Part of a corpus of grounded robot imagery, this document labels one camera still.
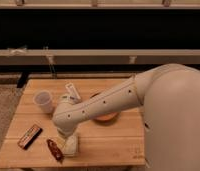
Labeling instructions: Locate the orange bowl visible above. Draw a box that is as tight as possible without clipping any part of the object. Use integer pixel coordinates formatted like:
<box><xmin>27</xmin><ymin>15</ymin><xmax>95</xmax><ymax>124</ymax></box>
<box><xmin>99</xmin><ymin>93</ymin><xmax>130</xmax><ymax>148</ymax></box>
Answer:
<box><xmin>89</xmin><ymin>92</ymin><xmax>121</xmax><ymax>123</ymax></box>

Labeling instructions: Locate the wooden table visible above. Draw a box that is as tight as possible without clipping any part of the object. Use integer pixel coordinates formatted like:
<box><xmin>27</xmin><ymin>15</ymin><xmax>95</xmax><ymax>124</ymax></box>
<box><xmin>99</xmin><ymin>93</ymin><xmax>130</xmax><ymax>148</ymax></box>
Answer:
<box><xmin>0</xmin><ymin>79</ymin><xmax>144</xmax><ymax>168</ymax></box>

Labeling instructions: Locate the white plastic cup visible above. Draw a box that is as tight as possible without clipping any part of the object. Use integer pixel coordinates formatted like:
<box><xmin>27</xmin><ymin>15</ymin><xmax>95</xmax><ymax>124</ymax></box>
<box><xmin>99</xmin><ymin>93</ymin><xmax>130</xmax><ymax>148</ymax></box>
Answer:
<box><xmin>33</xmin><ymin>90</ymin><xmax>54</xmax><ymax>114</ymax></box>

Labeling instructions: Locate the white sponge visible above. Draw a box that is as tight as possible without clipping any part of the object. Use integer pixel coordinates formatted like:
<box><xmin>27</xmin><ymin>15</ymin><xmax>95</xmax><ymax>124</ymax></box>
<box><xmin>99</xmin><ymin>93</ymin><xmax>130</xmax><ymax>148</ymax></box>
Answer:
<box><xmin>62</xmin><ymin>134</ymin><xmax>79</xmax><ymax>157</ymax></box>

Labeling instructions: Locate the metal railing beam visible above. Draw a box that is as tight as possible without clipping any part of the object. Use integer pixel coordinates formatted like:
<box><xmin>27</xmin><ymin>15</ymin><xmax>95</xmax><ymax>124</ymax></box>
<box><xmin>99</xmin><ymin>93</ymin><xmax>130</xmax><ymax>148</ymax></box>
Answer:
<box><xmin>0</xmin><ymin>48</ymin><xmax>200</xmax><ymax>66</ymax></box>

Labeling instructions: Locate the dark red rectangular bar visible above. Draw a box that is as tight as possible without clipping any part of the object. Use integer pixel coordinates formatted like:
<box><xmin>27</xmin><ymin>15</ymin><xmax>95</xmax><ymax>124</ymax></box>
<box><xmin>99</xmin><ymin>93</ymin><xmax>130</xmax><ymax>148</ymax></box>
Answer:
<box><xmin>17</xmin><ymin>124</ymin><xmax>43</xmax><ymax>150</ymax></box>

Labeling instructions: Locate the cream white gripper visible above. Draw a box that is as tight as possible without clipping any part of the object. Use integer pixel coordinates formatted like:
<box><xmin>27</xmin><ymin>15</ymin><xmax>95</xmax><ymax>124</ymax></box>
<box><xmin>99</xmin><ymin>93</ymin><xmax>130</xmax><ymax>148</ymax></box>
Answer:
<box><xmin>60</xmin><ymin>83</ymin><xmax>82</xmax><ymax>103</ymax></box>

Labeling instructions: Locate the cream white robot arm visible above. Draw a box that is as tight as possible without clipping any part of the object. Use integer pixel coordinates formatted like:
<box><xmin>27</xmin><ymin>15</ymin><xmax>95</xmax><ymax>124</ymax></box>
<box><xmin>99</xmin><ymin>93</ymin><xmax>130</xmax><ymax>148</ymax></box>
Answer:
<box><xmin>53</xmin><ymin>64</ymin><xmax>200</xmax><ymax>171</ymax></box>

